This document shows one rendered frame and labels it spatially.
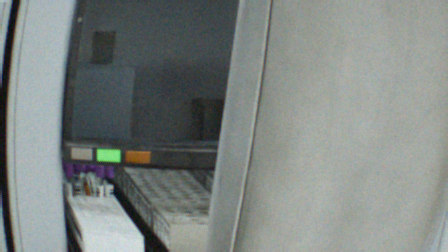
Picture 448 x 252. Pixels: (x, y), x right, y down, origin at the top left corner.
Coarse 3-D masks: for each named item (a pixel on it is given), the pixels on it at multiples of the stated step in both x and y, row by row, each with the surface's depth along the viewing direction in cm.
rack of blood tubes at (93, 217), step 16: (64, 192) 179; (64, 208) 181; (80, 208) 171; (96, 208) 172; (112, 208) 174; (80, 224) 159; (96, 224) 163; (112, 224) 163; (128, 224) 166; (80, 240) 163; (96, 240) 156; (112, 240) 157; (128, 240) 158
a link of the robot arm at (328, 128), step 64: (256, 0) 34; (320, 0) 32; (384, 0) 31; (256, 64) 35; (320, 64) 33; (384, 64) 32; (256, 128) 36; (320, 128) 34; (384, 128) 33; (256, 192) 37; (320, 192) 35; (384, 192) 34
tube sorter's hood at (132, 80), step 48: (96, 0) 154; (144, 0) 156; (192, 0) 158; (96, 48) 155; (144, 48) 158; (192, 48) 159; (96, 96) 157; (144, 96) 159; (192, 96) 161; (96, 144) 157; (144, 144) 159; (192, 144) 162
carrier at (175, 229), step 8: (168, 224) 164; (176, 224) 163; (184, 224) 164; (192, 224) 164; (200, 224) 166; (168, 232) 164; (176, 232) 163; (184, 232) 164; (192, 232) 164; (200, 232) 164; (168, 240) 164; (176, 240) 164; (184, 240) 164; (192, 240) 164; (200, 240) 164; (168, 248) 164; (176, 248) 164; (184, 248) 164; (192, 248) 164; (200, 248) 165
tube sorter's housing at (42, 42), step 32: (32, 0) 152; (64, 0) 153; (32, 32) 153; (64, 32) 155; (32, 64) 154; (64, 64) 156; (0, 96) 206; (32, 96) 155; (64, 96) 233; (0, 128) 197; (32, 128) 156; (64, 128) 234; (0, 160) 200; (32, 160) 157; (32, 192) 158; (32, 224) 158; (64, 224) 161
